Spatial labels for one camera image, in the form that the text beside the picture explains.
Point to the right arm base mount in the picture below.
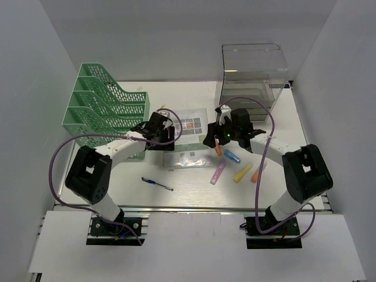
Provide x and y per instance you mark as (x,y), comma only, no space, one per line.
(280,238)

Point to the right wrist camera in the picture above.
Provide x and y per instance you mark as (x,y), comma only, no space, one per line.
(223,113)

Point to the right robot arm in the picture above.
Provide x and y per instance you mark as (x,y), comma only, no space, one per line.
(305,171)

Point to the clear acrylic drawer unit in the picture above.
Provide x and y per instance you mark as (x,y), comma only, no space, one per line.
(254,75)

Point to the blue highlighter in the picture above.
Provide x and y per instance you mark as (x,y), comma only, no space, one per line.
(229,154)

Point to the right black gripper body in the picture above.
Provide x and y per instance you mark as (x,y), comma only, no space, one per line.
(227,132)

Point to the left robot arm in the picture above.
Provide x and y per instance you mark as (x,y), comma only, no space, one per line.
(89,174)

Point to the yellow highlighter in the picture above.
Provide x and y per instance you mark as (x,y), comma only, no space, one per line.
(242,172)

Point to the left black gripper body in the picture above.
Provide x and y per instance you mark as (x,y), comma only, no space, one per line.
(163,135)

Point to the purple highlighter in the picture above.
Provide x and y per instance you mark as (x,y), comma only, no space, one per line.
(218,172)

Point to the document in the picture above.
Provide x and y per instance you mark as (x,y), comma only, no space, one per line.
(189,151)

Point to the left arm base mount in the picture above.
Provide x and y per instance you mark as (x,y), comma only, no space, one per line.
(104,234)

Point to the green file organizer rack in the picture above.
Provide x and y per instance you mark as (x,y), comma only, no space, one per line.
(99,105)

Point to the blue ballpoint pen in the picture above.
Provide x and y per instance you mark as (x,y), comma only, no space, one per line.
(156,183)

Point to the orange highlighter near gripper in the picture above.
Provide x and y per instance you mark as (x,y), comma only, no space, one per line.
(218,148)

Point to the orange highlighter white cap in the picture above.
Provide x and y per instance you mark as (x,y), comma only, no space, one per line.
(255,176)

